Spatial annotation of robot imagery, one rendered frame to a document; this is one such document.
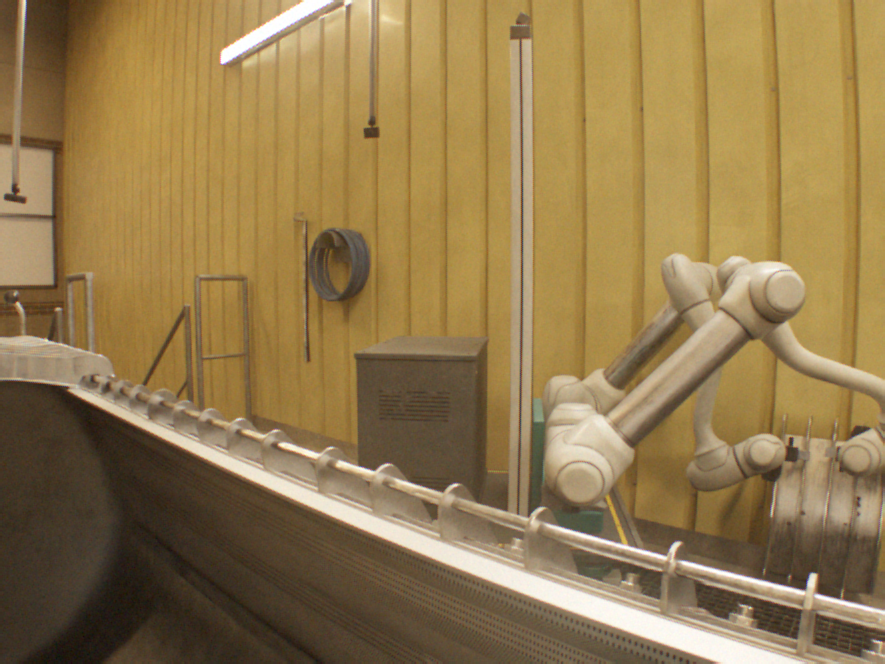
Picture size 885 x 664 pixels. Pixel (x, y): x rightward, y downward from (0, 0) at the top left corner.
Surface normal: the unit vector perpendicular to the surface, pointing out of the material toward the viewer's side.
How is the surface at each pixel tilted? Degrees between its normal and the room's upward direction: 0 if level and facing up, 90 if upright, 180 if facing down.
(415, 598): 62
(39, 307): 90
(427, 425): 90
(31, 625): 68
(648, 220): 90
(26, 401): 108
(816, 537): 83
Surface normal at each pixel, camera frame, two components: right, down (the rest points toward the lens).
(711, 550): -0.65, 0.06
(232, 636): -0.63, -0.22
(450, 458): -0.15, 0.07
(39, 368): 0.76, 0.05
